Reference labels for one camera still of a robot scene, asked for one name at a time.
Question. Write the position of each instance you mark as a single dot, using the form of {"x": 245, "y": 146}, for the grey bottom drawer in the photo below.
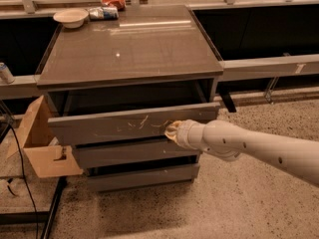
{"x": 151, "y": 177}

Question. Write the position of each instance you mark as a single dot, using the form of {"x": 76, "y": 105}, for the white bowl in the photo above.
{"x": 71, "y": 18}

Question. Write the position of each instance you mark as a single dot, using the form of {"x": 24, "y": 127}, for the white can on ledge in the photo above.
{"x": 5, "y": 74}

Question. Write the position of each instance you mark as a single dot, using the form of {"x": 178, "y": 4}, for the grey top drawer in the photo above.
{"x": 129, "y": 112}

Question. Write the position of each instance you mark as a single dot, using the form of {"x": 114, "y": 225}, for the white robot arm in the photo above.
{"x": 225, "y": 140}

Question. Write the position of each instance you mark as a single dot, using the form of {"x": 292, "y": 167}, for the grey drawer cabinet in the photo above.
{"x": 144, "y": 41}

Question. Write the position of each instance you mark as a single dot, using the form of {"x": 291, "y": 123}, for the grey middle drawer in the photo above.
{"x": 129, "y": 152}

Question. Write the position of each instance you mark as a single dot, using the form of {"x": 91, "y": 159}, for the black floor frame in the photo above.
{"x": 45, "y": 217}

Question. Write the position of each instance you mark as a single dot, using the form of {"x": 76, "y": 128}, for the brown cardboard box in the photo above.
{"x": 37, "y": 141}

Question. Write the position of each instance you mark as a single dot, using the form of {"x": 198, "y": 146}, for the grey horizontal rail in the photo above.
{"x": 31, "y": 86}

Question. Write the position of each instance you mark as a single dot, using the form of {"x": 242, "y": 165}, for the grey drawer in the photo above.
{"x": 129, "y": 112}
{"x": 151, "y": 177}
{"x": 129, "y": 152}

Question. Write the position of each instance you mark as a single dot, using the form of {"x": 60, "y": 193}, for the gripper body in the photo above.
{"x": 186, "y": 133}

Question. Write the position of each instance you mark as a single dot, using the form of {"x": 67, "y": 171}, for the red snack bag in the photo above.
{"x": 119, "y": 4}

